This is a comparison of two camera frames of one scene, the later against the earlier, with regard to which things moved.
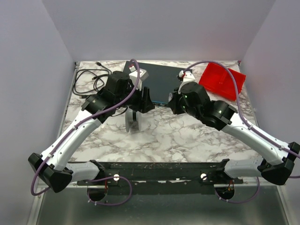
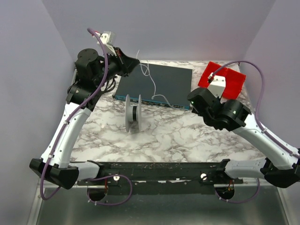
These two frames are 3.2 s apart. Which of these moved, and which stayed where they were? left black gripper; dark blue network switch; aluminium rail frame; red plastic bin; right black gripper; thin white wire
Moved: thin white wire; right black gripper; left black gripper
Stayed: dark blue network switch; red plastic bin; aluminium rail frame
